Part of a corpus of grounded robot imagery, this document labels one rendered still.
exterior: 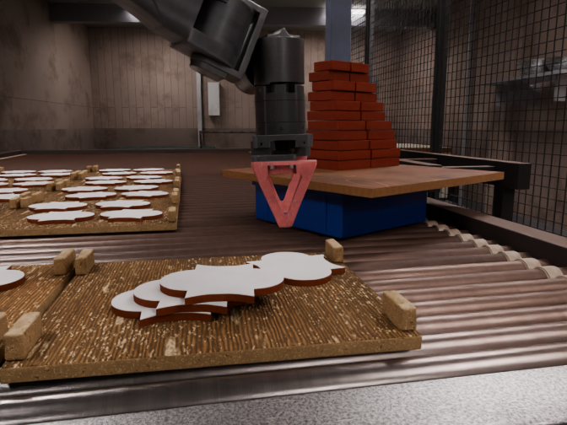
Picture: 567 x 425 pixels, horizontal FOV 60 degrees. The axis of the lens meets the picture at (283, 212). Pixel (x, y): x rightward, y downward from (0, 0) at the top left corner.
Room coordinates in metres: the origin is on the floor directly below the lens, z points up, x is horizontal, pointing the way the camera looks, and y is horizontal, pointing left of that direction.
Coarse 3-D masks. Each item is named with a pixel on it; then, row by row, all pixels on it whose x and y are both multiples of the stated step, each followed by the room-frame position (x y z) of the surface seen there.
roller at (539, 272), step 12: (432, 276) 0.74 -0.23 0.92; (444, 276) 0.74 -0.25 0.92; (456, 276) 0.74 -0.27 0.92; (468, 276) 0.74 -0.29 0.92; (480, 276) 0.74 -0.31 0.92; (492, 276) 0.74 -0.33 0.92; (504, 276) 0.75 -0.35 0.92; (516, 276) 0.75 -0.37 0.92; (528, 276) 0.75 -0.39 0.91; (540, 276) 0.76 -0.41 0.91; (552, 276) 0.75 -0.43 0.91; (372, 288) 0.70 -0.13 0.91; (384, 288) 0.70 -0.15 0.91; (396, 288) 0.70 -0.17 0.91
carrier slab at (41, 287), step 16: (32, 272) 0.70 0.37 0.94; (48, 272) 0.70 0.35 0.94; (16, 288) 0.63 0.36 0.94; (32, 288) 0.63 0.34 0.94; (48, 288) 0.63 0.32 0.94; (0, 304) 0.57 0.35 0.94; (16, 304) 0.57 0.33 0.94; (32, 304) 0.57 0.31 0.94; (48, 304) 0.60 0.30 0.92; (16, 320) 0.52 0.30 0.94; (0, 352) 0.45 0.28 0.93
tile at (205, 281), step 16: (176, 272) 0.60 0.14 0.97; (192, 272) 0.60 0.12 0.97; (208, 272) 0.60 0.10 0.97; (224, 272) 0.60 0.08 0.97; (240, 272) 0.60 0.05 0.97; (256, 272) 0.60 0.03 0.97; (272, 272) 0.60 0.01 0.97; (160, 288) 0.56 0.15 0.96; (176, 288) 0.54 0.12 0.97; (192, 288) 0.54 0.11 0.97; (208, 288) 0.54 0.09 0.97; (224, 288) 0.54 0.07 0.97; (240, 288) 0.54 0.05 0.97; (256, 288) 0.54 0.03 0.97; (272, 288) 0.55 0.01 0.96
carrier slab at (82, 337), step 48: (96, 288) 0.63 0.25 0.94; (288, 288) 0.63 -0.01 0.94; (336, 288) 0.63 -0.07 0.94; (48, 336) 0.48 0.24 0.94; (96, 336) 0.48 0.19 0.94; (144, 336) 0.48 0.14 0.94; (192, 336) 0.48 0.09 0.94; (240, 336) 0.48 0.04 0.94; (288, 336) 0.48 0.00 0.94; (336, 336) 0.48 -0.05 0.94; (384, 336) 0.48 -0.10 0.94
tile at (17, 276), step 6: (0, 270) 0.68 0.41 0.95; (6, 270) 0.68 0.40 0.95; (12, 270) 0.68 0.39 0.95; (0, 276) 0.65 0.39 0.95; (6, 276) 0.65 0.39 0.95; (12, 276) 0.65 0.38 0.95; (18, 276) 0.65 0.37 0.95; (0, 282) 0.62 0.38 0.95; (6, 282) 0.62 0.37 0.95; (12, 282) 0.63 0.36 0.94; (18, 282) 0.64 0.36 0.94; (0, 288) 0.62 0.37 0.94; (6, 288) 0.62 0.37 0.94; (12, 288) 0.63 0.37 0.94
